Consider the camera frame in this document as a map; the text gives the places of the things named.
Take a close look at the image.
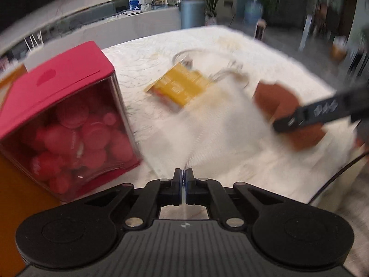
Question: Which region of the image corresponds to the blue trash bin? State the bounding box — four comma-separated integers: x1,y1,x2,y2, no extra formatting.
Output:
180,0,206,29

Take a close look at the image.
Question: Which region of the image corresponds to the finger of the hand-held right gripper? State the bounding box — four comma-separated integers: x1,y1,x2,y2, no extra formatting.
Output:
272,92,353,133

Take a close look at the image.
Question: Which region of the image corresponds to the white router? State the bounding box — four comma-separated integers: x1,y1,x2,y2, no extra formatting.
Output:
24,32,44,49

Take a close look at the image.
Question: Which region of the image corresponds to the small orange object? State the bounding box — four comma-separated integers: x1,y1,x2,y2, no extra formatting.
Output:
331,37,348,61

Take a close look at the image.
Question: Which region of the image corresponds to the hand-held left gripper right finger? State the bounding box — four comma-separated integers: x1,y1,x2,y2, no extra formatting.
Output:
184,169,285,229

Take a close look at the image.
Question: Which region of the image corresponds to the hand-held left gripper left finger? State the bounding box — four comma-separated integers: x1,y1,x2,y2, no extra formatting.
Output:
83,169,184,229

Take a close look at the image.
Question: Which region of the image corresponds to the frosted plastic bag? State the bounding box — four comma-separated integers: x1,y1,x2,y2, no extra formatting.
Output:
138,78,277,176

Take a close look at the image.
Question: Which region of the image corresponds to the black cable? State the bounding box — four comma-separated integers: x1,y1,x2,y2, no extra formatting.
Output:
307,153,369,205

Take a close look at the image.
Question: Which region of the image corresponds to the grey television cabinet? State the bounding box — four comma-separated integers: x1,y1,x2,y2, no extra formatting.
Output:
0,0,182,64

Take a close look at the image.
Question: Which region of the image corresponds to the red box of red balls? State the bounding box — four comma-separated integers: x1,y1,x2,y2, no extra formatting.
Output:
0,41,142,202

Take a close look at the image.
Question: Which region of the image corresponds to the blue water jug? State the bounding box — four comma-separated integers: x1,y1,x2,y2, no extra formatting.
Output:
244,0,263,25

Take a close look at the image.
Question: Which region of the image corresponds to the yellow packet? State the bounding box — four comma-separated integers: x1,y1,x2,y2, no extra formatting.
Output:
144,63,212,108

